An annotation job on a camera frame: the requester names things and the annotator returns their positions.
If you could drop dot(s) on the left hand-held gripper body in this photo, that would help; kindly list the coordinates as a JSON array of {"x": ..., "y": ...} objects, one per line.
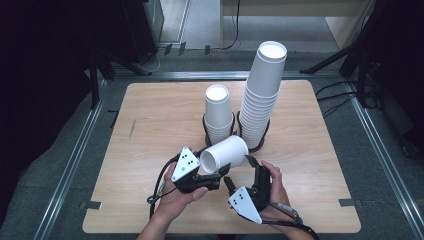
[{"x": 185, "y": 165}]

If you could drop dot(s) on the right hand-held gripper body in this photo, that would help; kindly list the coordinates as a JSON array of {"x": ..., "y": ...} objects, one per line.
[{"x": 245, "y": 205}]

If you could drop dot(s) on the white paper cup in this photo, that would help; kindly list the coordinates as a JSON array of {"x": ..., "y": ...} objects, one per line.
[{"x": 230, "y": 151}]

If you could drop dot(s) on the short stack of paper cups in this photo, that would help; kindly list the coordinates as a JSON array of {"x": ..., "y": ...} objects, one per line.
[{"x": 218, "y": 106}]

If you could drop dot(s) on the tall stack of paper cups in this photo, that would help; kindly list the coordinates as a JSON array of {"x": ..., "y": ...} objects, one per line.
[{"x": 263, "y": 76}]

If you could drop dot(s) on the person's right hand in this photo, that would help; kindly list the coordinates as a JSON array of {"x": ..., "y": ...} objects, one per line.
[{"x": 278, "y": 196}]

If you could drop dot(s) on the person's left hand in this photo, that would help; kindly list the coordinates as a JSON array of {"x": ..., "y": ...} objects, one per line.
[{"x": 173, "y": 200}]

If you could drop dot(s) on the grey tape strip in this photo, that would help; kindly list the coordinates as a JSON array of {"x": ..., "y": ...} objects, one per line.
[
  {"x": 90, "y": 205},
  {"x": 347, "y": 202}
]

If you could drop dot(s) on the black tape strip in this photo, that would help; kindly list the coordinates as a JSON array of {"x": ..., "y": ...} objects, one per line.
[
  {"x": 181, "y": 48},
  {"x": 167, "y": 49},
  {"x": 207, "y": 50}
]

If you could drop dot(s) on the black metal stand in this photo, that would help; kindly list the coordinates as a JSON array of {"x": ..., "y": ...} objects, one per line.
[{"x": 94, "y": 86}]

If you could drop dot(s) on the black tripod stand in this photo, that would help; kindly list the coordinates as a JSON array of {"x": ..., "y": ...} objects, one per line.
[{"x": 362, "y": 86}]

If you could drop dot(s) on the light wooden board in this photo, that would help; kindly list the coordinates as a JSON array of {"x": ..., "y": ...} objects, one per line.
[{"x": 173, "y": 20}]

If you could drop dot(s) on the black cabinet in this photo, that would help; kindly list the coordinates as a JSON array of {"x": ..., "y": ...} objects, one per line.
[{"x": 140, "y": 26}]

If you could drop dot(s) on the light wooden shelf unit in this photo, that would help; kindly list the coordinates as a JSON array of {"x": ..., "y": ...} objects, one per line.
[{"x": 343, "y": 30}]

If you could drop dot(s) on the dark curtain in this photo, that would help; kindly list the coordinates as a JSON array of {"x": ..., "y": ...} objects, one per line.
[{"x": 33, "y": 83}]

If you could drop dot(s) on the aluminium frame rail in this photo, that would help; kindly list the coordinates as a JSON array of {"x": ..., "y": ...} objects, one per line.
[
  {"x": 72, "y": 166},
  {"x": 200, "y": 75},
  {"x": 384, "y": 156}
]

